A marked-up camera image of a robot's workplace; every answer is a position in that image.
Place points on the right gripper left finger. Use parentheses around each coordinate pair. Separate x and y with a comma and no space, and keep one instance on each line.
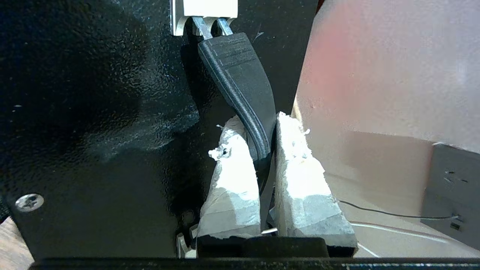
(232,187)

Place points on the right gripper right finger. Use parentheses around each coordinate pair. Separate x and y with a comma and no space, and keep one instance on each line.
(300,187)

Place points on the white plastic clip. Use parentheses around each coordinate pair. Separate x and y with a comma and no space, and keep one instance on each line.
(185,243)

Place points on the black power plug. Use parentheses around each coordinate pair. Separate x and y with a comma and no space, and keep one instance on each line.
(240,82)

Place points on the black textured metal panel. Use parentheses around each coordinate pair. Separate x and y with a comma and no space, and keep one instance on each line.
(93,131)

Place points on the dark grey box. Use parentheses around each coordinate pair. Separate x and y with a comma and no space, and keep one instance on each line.
(455,195)

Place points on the white power socket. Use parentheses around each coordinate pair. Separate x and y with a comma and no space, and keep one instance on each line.
(204,11)

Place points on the silver screw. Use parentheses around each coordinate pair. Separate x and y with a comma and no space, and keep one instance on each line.
(29,202)

